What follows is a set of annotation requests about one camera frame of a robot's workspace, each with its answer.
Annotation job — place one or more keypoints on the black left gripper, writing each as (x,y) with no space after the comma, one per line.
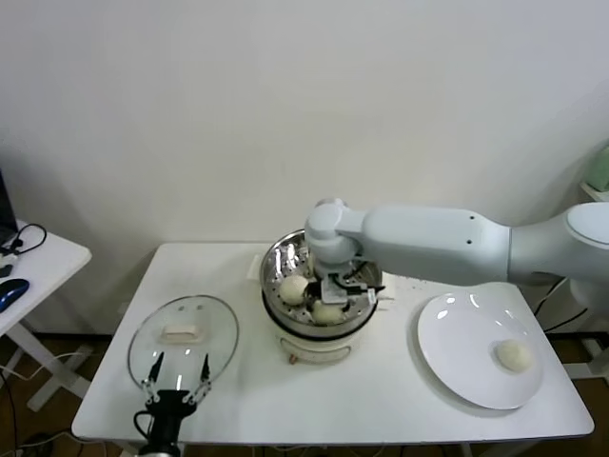
(169,404)

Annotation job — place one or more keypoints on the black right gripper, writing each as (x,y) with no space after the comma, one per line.
(315,290)

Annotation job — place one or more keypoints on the white steamed baozi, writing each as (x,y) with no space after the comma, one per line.
(292,289)
(310,265)
(513,355)
(326,312)

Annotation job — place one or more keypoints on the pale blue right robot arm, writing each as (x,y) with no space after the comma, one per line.
(428,243)

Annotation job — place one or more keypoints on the stainless steel steamer basket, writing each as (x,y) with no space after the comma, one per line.
(285,264)

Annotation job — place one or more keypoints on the white electric cooker pot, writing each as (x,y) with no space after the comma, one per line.
(309,350)

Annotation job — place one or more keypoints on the glass pot lid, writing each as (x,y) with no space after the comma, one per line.
(214,333)

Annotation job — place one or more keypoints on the white round plate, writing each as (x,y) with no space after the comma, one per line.
(457,333)

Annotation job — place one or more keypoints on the white side desk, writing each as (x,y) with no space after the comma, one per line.
(52,257)

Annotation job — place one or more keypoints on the blue computer mouse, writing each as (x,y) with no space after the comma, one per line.
(12,290)

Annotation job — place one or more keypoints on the dark laptop screen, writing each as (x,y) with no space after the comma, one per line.
(5,209)

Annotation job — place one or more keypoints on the white shelf board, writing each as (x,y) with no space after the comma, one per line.
(595,192)

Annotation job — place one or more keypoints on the pale green box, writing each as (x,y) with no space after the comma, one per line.
(599,166)

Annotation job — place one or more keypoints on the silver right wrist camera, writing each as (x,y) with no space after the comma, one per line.
(333,292)

